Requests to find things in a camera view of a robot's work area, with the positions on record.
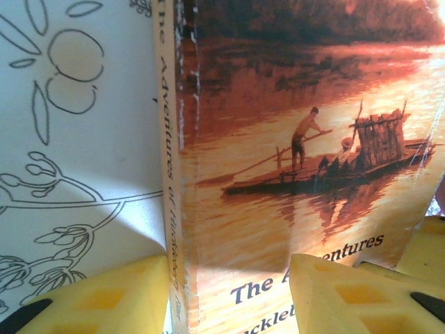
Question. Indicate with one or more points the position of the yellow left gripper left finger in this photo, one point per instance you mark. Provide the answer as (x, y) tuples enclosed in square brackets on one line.
[(104, 306)]

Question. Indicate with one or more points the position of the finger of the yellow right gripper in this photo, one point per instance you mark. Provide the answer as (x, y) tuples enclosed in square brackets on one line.
[(431, 257)]

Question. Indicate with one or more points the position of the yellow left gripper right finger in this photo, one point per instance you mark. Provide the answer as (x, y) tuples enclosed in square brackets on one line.
[(347, 306)]

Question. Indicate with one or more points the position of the orange Huckleberry Finn paperback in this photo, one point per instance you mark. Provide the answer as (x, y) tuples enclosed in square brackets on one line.
[(278, 104)]

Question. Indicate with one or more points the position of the floral table cover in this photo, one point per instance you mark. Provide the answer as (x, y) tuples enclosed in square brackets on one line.
[(87, 139)]

